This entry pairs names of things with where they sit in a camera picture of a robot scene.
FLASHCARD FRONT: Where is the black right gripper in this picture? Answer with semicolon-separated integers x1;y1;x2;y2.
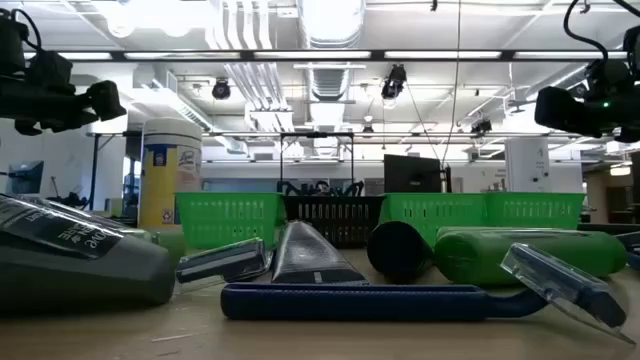
533;59;640;144

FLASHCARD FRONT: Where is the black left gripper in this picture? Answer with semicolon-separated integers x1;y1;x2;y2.
0;49;128;137

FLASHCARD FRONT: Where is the gray body wash bottle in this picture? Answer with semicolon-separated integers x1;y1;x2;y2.
14;193;156;244
0;198;176;314

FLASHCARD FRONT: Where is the black cylindrical container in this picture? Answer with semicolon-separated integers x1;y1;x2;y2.
366;220;435;282

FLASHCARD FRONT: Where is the blue razor with clear cap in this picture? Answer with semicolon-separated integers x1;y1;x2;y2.
220;242;637;346

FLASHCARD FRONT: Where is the white pillar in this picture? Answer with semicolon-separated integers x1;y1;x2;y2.
504;137;551;194

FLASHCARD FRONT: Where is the disinfecting wipes canister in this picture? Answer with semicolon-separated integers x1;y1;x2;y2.
138;117;204;231

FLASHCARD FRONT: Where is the green plastic basket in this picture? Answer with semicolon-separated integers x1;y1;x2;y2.
174;192;285;250
379;192;487;249
482;192;586;231

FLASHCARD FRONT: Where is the blue screen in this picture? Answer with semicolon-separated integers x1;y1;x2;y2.
7;159;45;196

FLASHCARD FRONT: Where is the black monitor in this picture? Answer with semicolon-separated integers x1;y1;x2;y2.
383;153;443;194

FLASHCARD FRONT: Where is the black beam with light strips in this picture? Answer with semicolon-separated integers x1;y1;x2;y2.
0;48;640;63

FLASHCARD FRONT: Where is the black plastic basket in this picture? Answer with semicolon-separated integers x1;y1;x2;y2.
281;194;387;250

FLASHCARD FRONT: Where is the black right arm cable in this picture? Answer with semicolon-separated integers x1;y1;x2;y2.
563;0;610;66

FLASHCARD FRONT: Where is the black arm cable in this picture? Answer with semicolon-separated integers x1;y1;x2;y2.
9;7;44;56
563;0;610;66

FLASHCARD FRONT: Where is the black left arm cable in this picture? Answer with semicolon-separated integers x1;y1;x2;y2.
9;7;44;56

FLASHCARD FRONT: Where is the thin hanging cable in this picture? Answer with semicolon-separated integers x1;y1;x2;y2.
439;0;462;169

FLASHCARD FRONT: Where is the black ceiling dome camera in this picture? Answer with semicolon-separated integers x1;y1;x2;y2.
211;77;232;101

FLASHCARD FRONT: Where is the black aluminium table frame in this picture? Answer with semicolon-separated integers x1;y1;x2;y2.
577;222;640;234

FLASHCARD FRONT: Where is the black overhead camera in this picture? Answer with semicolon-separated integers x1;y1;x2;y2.
380;63;408;101

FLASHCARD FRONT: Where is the black background table frame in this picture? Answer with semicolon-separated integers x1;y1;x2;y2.
278;131;356;197

